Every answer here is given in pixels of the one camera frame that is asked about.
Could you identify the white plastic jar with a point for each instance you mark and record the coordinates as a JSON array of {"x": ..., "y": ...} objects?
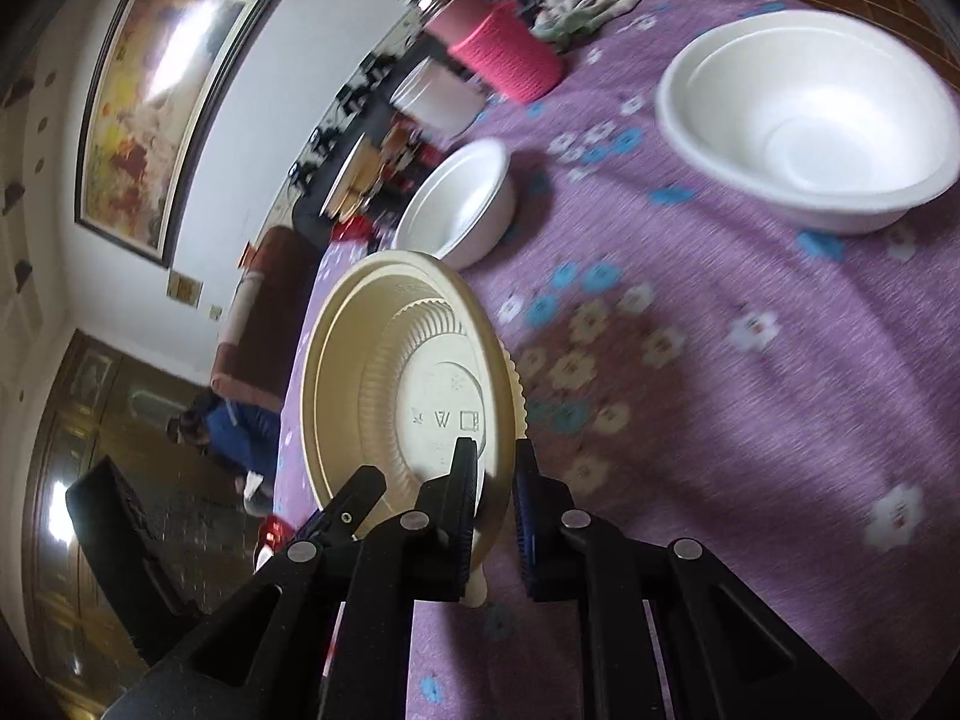
[{"x": 439, "y": 101}]

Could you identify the beige plastic bowl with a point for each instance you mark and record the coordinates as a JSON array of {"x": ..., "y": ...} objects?
[{"x": 390, "y": 390}]

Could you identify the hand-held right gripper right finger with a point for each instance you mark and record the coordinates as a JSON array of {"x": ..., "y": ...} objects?
[{"x": 526, "y": 517}]

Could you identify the large framed painting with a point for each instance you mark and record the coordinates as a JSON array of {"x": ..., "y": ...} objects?
[{"x": 165, "y": 97}]

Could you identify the brown chair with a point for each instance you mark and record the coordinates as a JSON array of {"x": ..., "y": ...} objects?
[{"x": 262, "y": 315}]

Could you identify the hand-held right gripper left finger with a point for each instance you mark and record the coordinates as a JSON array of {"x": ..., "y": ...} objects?
[{"x": 465, "y": 517}]

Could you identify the wooden glass-door cabinet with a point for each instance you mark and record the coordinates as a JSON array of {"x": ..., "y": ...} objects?
[{"x": 90, "y": 427}]

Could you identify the white foam bowl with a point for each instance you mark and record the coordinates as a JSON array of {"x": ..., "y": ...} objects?
[
  {"x": 810, "y": 112},
  {"x": 457, "y": 202}
]

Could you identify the small framed picture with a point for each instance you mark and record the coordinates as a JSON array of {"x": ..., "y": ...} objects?
[{"x": 184, "y": 289}]

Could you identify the dark glass jar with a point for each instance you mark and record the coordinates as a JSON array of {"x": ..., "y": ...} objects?
[{"x": 409, "y": 157}]

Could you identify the white shallow bowl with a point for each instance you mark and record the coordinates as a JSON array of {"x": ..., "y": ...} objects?
[{"x": 339, "y": 180}]

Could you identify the red plate with white sticker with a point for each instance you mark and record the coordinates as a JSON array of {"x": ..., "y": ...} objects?
[{"x": 274, "y": 532}]

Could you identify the white knitted cloth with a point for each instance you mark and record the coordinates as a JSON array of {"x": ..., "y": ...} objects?
[{"x": 600, "y": 0}]

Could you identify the pink sleeved thermos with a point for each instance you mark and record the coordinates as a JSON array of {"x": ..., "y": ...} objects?
[{"x": 502, "y": 52}]

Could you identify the purple floral tablecloth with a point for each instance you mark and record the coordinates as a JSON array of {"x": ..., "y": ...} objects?
[{"x": 712, "y": 390}]

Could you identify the black charging device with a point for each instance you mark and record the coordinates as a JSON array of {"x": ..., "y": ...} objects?
[
  {"x": 354, "y": 99},
  {"x": 301, "y": 172},
  {"x": 321, "y": 141},
  {"x": 377, "y": 66}
]

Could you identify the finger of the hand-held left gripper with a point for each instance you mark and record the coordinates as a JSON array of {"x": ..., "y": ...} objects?
[{"x": 349, "y": 506}]

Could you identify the red glass bowl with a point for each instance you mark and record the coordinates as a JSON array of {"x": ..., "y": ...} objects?
[{"x": 352, "y": 229}]

